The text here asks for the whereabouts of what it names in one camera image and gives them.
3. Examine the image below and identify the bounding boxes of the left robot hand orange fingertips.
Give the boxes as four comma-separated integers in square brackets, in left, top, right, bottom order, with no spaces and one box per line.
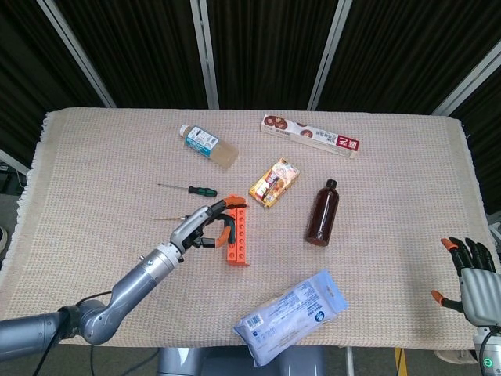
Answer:
[168,194,248,255]

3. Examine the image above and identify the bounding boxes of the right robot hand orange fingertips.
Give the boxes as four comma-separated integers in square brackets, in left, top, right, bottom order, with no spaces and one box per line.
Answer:
[430,236,501,327]

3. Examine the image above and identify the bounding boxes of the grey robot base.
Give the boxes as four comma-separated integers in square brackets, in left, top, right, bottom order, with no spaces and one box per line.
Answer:
[156,346,326,376]

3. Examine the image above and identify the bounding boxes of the green black striped screwdriver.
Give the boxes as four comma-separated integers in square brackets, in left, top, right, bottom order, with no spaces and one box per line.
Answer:
[157,183,218,198]

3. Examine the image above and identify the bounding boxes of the orange screwdriver holder block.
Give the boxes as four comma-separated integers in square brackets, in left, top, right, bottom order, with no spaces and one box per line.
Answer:
[225,193,252,268]

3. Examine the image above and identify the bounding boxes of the white round floor plate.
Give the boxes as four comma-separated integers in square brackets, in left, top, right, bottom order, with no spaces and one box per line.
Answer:
[433,347,477,363]

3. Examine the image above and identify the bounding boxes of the clear bottle blue label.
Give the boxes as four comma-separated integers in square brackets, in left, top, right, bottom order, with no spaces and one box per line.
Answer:
[178,124,240,171]

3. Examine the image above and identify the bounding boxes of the yellow curry box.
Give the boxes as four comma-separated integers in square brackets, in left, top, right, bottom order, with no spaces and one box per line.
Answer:
[248,157,301,210]

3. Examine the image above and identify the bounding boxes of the beige woven tablecloth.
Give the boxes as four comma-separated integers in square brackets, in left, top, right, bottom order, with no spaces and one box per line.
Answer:
[0,107,492,349]

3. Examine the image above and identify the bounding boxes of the brown plastic bottle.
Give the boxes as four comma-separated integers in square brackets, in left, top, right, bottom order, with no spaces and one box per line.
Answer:
[305,179,341,248]

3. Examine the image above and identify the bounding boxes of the blue wet wipes pack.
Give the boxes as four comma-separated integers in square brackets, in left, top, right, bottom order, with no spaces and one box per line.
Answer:
[232,267,349,368]

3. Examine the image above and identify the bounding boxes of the long white biscuit box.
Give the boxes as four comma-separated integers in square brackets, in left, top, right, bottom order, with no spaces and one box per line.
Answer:
[260,114,361,160]

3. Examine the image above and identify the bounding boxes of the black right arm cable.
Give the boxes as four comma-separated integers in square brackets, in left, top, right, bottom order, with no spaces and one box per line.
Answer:
[480,327,501,367]

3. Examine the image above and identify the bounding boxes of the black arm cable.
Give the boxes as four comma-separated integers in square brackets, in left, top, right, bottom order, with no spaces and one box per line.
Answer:
[480,327,501,367]
[33,291,114,376]

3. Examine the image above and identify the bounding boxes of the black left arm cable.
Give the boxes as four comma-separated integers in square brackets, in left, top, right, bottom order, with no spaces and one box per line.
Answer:
[33,291,114,376]

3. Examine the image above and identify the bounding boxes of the grey partition post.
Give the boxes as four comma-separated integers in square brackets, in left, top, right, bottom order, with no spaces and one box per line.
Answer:
[37,0,117,109]
[431,50,501,118]
[307,0,353,111]
[190,0,220,110]

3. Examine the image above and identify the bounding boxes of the white metal frame bar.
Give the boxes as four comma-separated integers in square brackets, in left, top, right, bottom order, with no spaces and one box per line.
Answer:
[0,148,31,177]

